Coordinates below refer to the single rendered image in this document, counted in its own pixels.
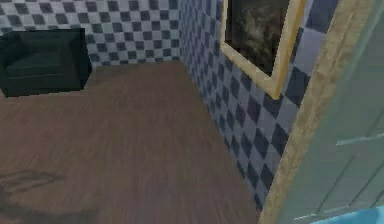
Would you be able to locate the gold framed dark picture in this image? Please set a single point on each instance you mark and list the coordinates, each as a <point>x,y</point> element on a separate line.
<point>256,36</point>

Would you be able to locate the dark green armchair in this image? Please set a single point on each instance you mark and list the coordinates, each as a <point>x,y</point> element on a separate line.
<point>40,63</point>

